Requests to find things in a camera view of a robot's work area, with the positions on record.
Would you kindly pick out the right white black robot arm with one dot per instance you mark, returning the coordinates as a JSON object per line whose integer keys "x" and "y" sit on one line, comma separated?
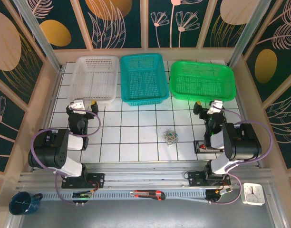
{"x": 243, "y": 142}

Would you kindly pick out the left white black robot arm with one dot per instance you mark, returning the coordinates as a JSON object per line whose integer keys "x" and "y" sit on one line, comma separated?
{"x": 52, "y": 152}

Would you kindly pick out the teal and white block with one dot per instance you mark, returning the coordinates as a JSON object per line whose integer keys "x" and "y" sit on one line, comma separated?
{"x": 215, "y": 105}

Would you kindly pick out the white plastic basket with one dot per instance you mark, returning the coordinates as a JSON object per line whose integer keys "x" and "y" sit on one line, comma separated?
{"x": 93, "y": 80}

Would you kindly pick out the green plastic basket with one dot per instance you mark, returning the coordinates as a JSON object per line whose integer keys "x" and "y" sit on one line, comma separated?
{"x": 202, "y": 80}

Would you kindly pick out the teal plastic basket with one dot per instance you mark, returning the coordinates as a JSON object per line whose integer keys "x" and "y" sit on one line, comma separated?
{"x": 143, "y": 78}

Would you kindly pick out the small black circuit board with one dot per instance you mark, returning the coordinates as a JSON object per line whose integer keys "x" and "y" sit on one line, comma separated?
{"x": 81, "y": 195}
{"x": 219, "y": 192}

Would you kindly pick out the white square clock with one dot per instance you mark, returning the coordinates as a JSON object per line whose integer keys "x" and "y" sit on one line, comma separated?
{"x": 252, "y": 193}

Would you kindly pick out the white flat strip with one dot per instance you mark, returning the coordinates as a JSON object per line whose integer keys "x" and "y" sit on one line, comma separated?
{"x": 186, "y": 199}

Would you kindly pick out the red black utility knife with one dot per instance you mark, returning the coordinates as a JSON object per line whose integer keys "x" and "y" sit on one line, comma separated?
{"x": 148, "y": 194}

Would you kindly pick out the dark blue mug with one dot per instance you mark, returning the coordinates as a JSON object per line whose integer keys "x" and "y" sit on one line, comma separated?
{"x": 19, "y": 204}

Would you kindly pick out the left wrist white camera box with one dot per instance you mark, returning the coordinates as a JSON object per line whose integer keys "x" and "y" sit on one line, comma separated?
{"x": 77, "y": 104}

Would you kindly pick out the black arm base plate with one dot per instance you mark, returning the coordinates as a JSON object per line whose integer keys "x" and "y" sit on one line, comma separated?
{"x": 195, "y": 178}
{"x": 98, "y": 178}

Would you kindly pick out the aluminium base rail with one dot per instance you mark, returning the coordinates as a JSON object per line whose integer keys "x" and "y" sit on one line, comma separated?
{"x": 145, "y": 178}

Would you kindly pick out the aluminium frame post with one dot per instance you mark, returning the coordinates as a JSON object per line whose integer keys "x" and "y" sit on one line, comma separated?
{"x": 249, "y": 33}
{"x": 40, "y": 38}

